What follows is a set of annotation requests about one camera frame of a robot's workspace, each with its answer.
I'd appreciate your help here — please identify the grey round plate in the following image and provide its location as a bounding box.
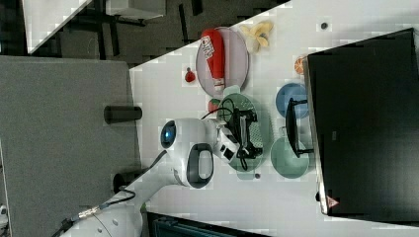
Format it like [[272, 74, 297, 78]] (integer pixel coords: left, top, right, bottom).
[[196, 28, 249, 99]]

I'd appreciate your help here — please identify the white side table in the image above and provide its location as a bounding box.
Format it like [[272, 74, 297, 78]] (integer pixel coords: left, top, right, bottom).
[[22, 0, 93, 54]]

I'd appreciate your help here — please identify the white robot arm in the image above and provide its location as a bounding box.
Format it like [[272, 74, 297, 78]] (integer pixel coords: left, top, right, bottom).
[[53, 109, 263, 237]]

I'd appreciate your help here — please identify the green oval plastic strainer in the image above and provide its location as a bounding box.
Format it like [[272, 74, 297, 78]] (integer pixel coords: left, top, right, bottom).
[[216, 86, 270, 181]]

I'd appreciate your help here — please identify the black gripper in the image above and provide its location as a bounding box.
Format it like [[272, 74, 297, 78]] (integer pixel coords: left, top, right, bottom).
[[228, 109, 263, 159]]

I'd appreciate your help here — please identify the red ketchup bottle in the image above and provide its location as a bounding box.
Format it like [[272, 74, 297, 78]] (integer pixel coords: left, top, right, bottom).
[[201, 29, 225, 91]]

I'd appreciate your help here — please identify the blue metal frame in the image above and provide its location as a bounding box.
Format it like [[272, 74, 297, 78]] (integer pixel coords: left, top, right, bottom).
[[147, 212, 268, 237]]

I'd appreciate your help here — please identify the black cylinder upper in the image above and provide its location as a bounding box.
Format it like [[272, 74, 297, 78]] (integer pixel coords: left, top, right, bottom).
[[104, 106, 142, 124]]

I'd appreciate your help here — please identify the yellow banana toy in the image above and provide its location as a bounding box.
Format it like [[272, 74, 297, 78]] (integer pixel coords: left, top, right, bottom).
[[239, 21, 274, 53]]

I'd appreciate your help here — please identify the orange half toy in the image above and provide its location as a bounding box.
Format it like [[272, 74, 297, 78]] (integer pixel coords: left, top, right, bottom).
[[293, 55, 305, 75]]

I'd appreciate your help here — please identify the toy strawberry with green top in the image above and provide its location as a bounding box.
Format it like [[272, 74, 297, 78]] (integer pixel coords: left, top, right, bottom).
[[185, 67, 196, 83]]

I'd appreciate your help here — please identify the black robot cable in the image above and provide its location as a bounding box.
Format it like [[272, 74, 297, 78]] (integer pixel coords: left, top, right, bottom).
[[201, 98, 249, 172]]

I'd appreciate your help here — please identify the red toy fruit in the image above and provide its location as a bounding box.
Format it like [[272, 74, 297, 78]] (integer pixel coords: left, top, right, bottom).
[[208, 98, 220, 112]]

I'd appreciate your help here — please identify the blue plastic cup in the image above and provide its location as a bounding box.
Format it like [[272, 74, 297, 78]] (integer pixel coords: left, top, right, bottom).
[[276, 83, 308, 119]]

